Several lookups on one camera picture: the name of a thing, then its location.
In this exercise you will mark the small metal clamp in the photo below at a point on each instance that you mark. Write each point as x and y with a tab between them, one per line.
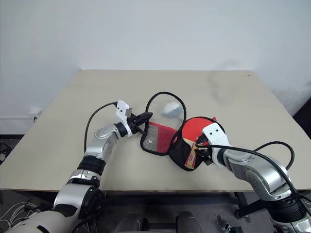
227	225

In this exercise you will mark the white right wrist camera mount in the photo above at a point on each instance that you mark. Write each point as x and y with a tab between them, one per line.
215	133

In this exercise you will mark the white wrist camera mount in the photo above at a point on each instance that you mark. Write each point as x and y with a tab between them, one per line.
122	108
215	133

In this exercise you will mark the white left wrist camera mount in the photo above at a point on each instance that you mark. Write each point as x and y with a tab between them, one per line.
122	108

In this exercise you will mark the black object by wall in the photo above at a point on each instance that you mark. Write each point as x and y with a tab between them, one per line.
303	116

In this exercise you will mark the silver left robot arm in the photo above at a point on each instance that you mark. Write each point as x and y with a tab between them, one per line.
73	194

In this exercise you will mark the white wall socket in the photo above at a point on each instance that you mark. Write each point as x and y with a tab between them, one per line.
34	112

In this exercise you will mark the red black paddle case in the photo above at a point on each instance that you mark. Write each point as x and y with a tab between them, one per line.
158	139

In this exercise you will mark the dark rounded shape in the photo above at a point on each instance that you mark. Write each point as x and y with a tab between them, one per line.
185	222
131	225

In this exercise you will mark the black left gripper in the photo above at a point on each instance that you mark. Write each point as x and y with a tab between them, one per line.
133	120

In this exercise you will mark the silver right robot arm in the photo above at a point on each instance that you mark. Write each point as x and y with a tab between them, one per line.
262	177

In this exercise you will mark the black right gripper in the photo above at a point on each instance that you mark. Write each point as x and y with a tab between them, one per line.
205	153

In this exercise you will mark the red table tennis paddle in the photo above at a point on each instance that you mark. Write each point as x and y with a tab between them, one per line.
192	128

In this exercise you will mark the white grey crumpled wad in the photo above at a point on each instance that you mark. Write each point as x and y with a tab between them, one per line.
171	109

